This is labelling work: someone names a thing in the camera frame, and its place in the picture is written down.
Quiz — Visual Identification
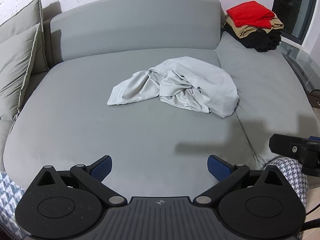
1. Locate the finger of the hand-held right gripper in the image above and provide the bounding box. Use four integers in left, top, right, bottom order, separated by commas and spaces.
269, 133, 304, 158

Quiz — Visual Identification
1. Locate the small grey-green pillow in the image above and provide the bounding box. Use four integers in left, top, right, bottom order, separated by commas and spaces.
0, 23, 42, 121

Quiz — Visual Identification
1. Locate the tan folded garment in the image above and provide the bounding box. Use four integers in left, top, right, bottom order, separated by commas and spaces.
224, 14, 284, 39

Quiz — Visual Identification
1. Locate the dark window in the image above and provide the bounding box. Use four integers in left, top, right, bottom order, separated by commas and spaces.
273, 0, 318, 43

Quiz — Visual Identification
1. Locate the black folded garment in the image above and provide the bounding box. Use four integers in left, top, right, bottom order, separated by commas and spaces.
224, 24, 282, 53

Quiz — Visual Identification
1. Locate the wooden cabinet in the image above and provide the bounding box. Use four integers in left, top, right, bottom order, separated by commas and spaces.
308, 89, 320, 108

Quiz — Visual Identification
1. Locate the red folded garment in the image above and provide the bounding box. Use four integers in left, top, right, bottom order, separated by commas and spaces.
226, 1, 275, 29

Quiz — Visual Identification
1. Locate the houndstooth patterned cloth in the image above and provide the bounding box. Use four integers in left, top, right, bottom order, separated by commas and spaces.
264, 155, 309, 240

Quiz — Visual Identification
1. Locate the glass table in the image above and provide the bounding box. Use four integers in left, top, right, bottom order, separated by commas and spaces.
281, 42, 320, 95

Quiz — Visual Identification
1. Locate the grey sofa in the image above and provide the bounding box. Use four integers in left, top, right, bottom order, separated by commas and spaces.
0, 0, 316, 198

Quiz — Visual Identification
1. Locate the light grey garment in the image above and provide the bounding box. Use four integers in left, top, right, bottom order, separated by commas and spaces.
107, 56, 238, 118

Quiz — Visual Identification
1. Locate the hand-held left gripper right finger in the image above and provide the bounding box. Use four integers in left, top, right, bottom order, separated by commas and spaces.
194, 155, 284, 207

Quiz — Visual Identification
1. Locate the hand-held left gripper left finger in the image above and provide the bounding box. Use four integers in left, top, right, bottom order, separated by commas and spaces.
37, 155, 126, 207

